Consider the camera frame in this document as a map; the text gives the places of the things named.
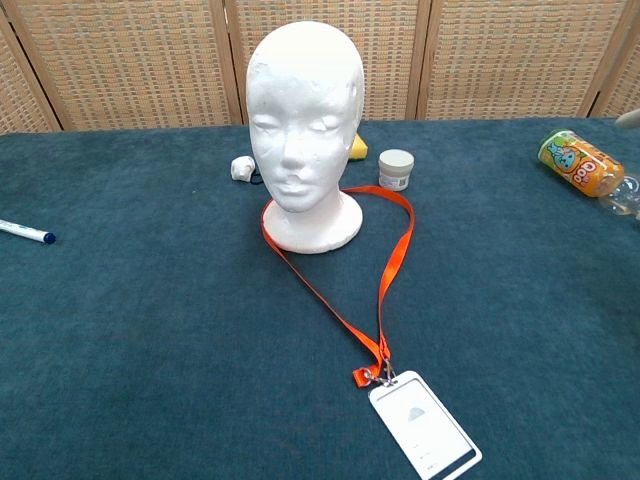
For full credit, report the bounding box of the orange lanyard strap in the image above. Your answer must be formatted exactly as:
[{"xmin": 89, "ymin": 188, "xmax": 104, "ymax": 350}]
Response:
[{"xmin": 260, "ymin": 184, "xmax": 416, "ymax": 390}]

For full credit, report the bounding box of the white ID card holder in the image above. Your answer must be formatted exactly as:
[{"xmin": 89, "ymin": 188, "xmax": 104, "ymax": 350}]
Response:
[{"xmin": 368, "ymin": 369, "xmax": 484, "ymax": 480}]

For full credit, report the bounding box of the white foam mannequin head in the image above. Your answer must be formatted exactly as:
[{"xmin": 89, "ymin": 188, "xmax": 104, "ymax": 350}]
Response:
[{"xmin": 244, "ymin": 19, "xmax": 365, "ymax": 255}]

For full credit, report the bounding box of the yellow sponge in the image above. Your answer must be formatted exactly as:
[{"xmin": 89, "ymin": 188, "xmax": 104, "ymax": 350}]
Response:
[{"xmin": 349, "ymin": 132, "xmax": 370, "ymax": 162}]

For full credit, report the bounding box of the small white jar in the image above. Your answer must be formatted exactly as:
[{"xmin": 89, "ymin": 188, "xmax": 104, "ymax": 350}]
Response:
[{"xmin": 377, "ymin": 148, "xmax": 416, "ymax": 192}]

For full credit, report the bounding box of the small white toy figure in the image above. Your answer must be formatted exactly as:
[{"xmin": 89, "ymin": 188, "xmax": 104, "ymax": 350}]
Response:
[{"xmin": 230, "ymin": 155, "xmax": 262, "ymax": 187}]

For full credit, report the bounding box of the woven bamboo screen panel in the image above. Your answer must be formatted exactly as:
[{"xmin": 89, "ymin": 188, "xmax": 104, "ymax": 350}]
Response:
[
  {"xmin": 0, "ymin": 9, "xmax": 64, "ymax": 135},
  {"xmin": 417, "ymin": 0, "xmax": 640, "ymax": 121},
  {"xmin": 0, "ymin": 0, "xmax": 245, "ymax": 132},
  {"xmin": 222, "ymin": 0, "xmax": 432, "ymax": 125},
  {"xmin": 589, "ymin": 19, "xmax": 640, "ymax": 120}
]

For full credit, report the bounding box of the teal carpet table cover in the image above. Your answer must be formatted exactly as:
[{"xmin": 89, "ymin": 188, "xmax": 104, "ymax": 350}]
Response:
[{"xmin": 0, "ymin": 117, "xmax": 640, "ymax": 480}]

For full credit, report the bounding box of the orange juice plastic bottle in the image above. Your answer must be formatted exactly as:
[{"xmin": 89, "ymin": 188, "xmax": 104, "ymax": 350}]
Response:
[{"xmin": 537, "ymin": 128, "xmax": 640, "ymax": 221}]

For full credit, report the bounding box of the white marker with blue cap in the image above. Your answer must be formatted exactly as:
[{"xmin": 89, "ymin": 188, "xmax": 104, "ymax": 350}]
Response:
[{"xmin": 0, "ymin": 218, "xmax": 57, "ymax": 246}]

